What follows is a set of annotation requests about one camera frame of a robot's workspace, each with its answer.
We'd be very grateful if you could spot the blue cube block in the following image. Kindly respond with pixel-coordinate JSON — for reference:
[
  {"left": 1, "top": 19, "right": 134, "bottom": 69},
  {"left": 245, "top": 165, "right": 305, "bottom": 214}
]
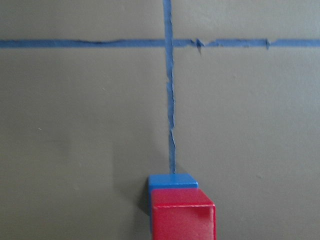
[{"left": 148, "top": 173, "right": 199, "bottom": 218}]

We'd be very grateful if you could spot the red cube block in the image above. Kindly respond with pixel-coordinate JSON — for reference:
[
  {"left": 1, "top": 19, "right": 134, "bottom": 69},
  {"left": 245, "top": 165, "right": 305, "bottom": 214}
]
[{"left": 151, "top": 188, "right": 217, "bottom": 240}]

